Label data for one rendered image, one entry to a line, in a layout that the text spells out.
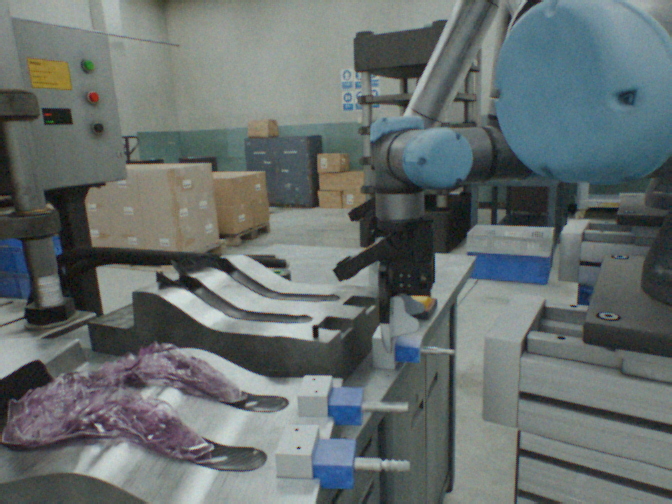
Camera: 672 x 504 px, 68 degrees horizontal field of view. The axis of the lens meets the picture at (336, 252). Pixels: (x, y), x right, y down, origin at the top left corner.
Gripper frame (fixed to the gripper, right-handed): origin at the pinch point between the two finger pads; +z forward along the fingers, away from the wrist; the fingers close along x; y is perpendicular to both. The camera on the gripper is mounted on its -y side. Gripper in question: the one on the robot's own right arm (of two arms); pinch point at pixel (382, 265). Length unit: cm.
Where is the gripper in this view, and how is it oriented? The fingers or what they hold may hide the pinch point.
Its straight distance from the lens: 126.4
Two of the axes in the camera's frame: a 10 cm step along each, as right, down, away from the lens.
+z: 0.5, 9.7, 2.4
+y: 7.8, 1.1, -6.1
